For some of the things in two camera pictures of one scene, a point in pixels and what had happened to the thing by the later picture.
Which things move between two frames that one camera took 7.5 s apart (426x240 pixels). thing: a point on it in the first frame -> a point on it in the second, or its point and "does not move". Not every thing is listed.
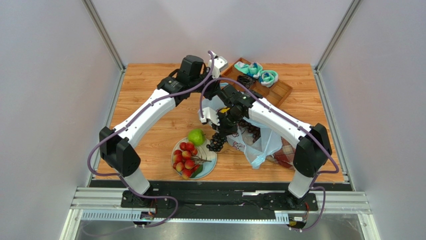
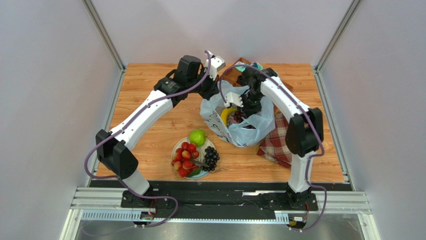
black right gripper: x=225 y=125 -> x=250 y=106
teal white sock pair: x=253 y=69 does not move
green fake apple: x=196 y=136 does not move
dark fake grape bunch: x=216 y=143 -> x=211 y=157
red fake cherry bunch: x=186 y=161 does not move
